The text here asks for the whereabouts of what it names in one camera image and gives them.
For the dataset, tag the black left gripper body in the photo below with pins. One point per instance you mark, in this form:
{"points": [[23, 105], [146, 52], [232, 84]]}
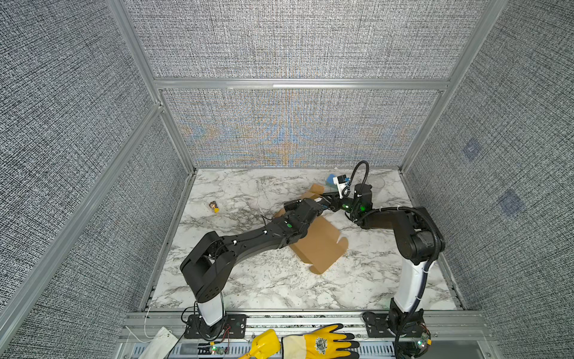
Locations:
{"points": [[291, 209]]}

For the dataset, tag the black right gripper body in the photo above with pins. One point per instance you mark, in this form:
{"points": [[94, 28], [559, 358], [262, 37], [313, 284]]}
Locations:
{"points": [[346, 205]]}

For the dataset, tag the brown cardboard box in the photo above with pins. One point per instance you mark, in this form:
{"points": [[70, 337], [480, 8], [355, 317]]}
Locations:
{"points": [[323, 245]]}

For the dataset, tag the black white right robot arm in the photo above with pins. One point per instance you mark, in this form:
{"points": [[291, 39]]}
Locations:
{"points": [[419, 243]]}

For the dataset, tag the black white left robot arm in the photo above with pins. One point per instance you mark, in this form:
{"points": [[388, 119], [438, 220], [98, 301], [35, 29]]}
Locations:
{"points": [[208, 266]]}

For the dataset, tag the clear round plastic lid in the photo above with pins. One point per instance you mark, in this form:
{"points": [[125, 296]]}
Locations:
{"points": [[377, 182]]}

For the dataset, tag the blue green sponge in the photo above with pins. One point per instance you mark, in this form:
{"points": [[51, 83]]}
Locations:
{"points": [[332, 180]]}

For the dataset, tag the small brown yellow toy figure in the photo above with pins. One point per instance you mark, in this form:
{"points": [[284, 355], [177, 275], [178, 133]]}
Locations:
{"points": [[213, 205]]}

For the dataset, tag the yellow black work glove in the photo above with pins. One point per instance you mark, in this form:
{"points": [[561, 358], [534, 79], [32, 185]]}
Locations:
{"points": [[325, 343]]}

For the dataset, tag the white paper tag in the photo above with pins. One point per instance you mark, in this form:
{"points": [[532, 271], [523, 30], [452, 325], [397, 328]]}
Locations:
{"points": [[161, 345]]}

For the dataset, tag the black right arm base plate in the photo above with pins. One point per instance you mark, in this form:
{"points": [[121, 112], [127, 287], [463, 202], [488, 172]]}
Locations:
{"points": [[385, 325]]}

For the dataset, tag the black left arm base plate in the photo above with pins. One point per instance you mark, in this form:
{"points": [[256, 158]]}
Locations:
{"points": [[232, 325]]}

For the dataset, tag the aluminium front rail frame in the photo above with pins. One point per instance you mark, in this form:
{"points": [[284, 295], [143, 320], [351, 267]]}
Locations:
{"points": [[453, 334]]}

